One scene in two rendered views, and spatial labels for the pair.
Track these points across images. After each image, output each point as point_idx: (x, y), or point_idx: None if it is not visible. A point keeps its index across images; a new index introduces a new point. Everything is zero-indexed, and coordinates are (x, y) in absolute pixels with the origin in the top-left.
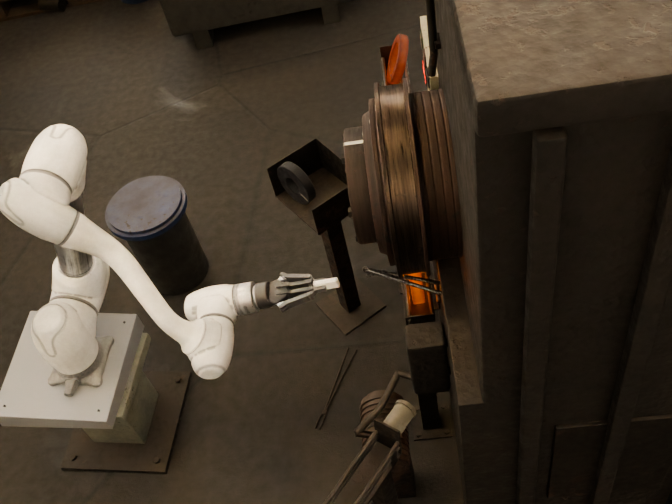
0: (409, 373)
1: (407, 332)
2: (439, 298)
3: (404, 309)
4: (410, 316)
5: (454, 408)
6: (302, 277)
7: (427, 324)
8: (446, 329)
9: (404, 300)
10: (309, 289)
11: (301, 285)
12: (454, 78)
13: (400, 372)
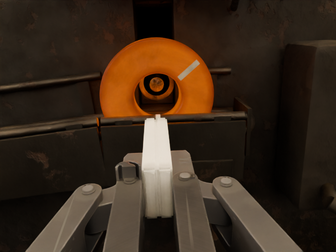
0: (326, 185)
1: (334, 44)
2: (224, 66)
3: (224, 121)
4: (248, 106)
5: (307, 224)
6: (80, 222)
7: (302, 41)
8: (309, 30)
9: (201, 122)
10: (195, 185)
11: (140, 240)
12: None
13: (332, 193)
